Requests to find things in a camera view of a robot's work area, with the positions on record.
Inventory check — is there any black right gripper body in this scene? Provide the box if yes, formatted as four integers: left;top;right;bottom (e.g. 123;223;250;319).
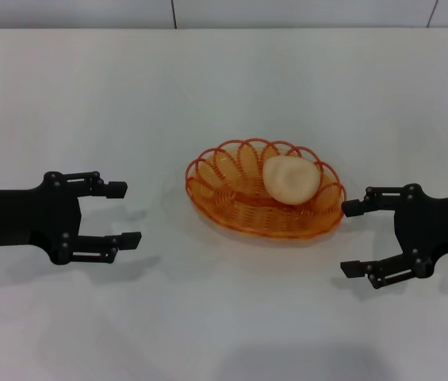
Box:
393;183;448;279

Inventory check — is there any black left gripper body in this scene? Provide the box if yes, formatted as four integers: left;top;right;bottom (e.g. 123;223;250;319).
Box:
0;171;82;266

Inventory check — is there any beige bread bun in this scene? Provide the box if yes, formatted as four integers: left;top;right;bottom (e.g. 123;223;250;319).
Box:
262;155;322;206

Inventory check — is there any orange plastic wire basket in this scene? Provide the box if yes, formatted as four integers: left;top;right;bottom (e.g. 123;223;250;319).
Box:
185;137;347;241

